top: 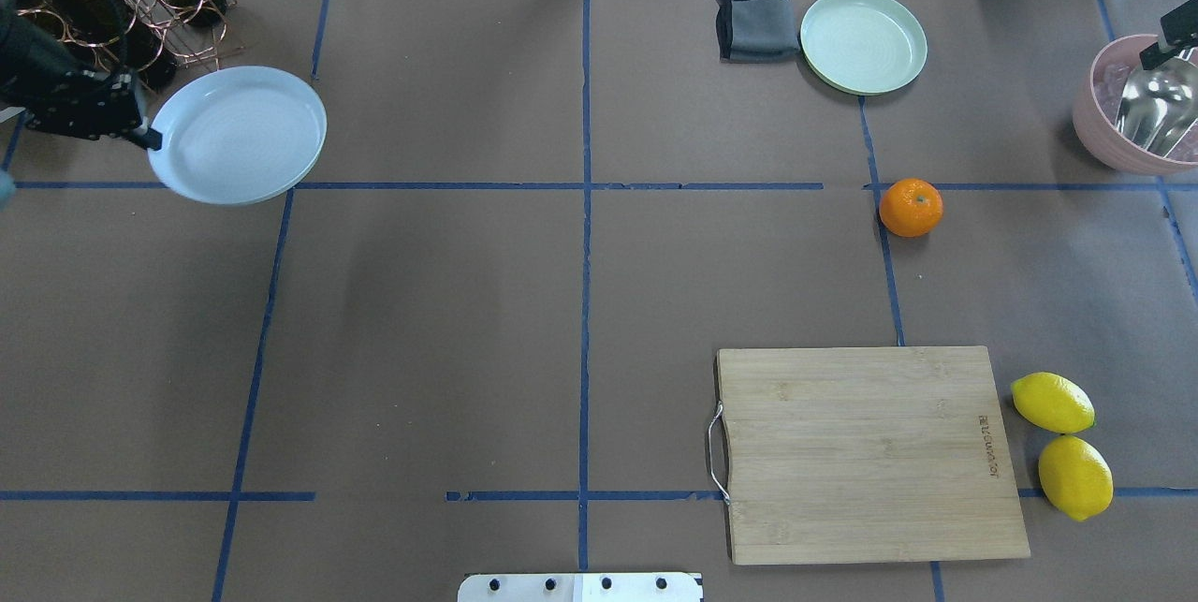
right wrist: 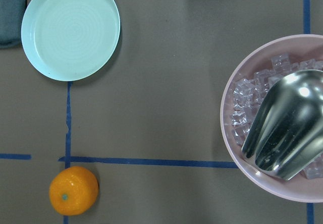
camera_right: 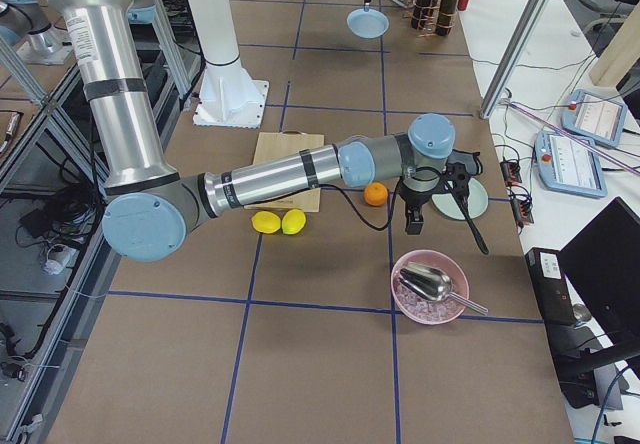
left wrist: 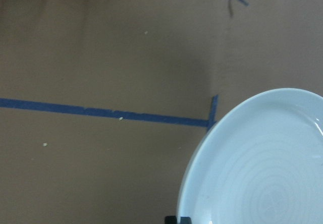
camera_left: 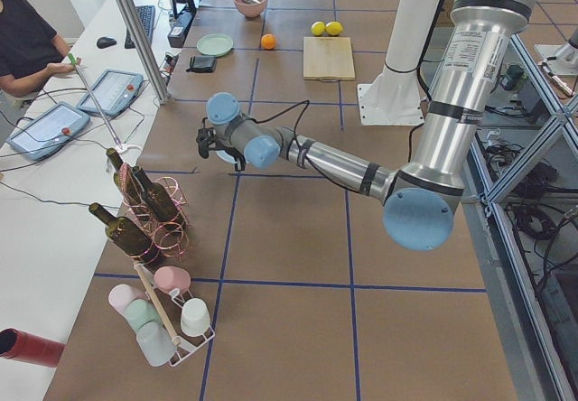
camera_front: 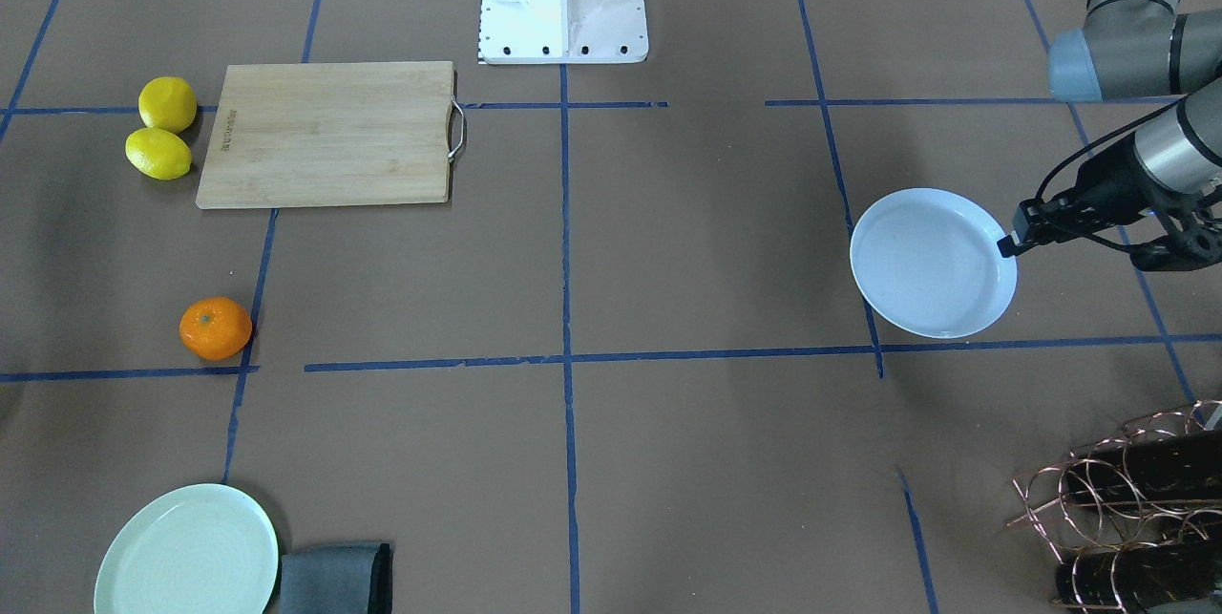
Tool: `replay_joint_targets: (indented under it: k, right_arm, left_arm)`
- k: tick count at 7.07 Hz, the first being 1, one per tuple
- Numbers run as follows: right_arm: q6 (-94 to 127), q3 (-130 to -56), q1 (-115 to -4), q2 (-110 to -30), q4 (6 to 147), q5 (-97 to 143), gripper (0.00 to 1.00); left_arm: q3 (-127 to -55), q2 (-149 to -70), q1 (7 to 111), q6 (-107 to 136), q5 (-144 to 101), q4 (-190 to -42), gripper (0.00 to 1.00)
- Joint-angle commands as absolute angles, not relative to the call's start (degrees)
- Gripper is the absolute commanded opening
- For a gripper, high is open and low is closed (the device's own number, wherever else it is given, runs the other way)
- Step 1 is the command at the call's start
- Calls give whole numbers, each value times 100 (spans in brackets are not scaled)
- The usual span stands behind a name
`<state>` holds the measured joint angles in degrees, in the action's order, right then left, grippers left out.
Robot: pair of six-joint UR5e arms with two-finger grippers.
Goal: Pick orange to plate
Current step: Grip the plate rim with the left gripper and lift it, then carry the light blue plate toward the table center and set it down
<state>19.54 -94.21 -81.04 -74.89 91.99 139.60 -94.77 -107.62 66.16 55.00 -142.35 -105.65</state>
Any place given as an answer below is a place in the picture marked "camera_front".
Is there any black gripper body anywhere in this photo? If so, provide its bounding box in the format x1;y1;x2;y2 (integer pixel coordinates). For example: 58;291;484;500
1036;144;1149;237

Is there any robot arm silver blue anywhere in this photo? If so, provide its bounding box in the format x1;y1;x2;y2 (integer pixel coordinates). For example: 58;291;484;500
997;0;1221;273

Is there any blue plate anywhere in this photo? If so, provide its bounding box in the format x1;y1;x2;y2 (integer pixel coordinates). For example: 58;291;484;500
851;187;1020;340

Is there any green plate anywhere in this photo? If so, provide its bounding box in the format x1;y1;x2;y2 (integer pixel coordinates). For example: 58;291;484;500
93;483;280;613

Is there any middle dark wine bottle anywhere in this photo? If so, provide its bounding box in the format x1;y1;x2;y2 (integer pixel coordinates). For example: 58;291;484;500
1064;431;1221;508

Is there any dark wine bottle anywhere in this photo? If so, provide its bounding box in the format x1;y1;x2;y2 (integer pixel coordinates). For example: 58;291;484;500
1064;431;1221;508
1055;539;1221;613

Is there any front dark wine bottle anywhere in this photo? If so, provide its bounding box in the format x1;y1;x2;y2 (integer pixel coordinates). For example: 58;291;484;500
1055;539;1221;613

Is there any wooden cutting board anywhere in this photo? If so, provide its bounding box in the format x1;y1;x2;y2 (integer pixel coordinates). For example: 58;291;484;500
196;61;467;210

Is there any folded grey cloth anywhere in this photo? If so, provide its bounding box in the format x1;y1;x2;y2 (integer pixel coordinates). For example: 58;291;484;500
277;541;393;613

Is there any orange fruit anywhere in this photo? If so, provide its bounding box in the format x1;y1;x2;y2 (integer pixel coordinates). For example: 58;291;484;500
178;296;254;361

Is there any yellow lemon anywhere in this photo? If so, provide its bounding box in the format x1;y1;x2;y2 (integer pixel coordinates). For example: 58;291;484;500
125;127;193;180
137;75;200;135

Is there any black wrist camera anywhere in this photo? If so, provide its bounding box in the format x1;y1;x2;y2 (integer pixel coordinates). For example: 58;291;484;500
1127;208;1221;273

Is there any copper wire bottle rack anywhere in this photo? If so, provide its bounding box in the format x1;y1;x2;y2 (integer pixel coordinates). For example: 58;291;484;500
1011;400;1221;613

